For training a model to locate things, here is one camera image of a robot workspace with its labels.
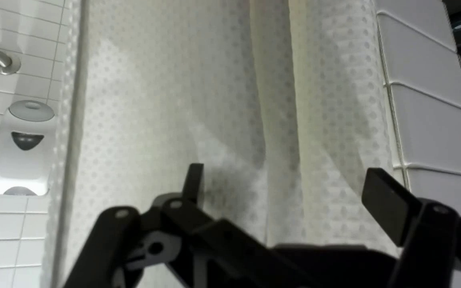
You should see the white shower curtain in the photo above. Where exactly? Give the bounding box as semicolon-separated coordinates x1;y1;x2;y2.
39;0;419;288

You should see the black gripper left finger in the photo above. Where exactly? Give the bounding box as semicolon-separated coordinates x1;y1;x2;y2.
62;162;227;288

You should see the white soap dispenser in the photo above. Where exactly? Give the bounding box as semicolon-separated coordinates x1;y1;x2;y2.
0;99;60;198

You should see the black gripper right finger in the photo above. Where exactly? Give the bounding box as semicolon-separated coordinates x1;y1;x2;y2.
360;166;461;288

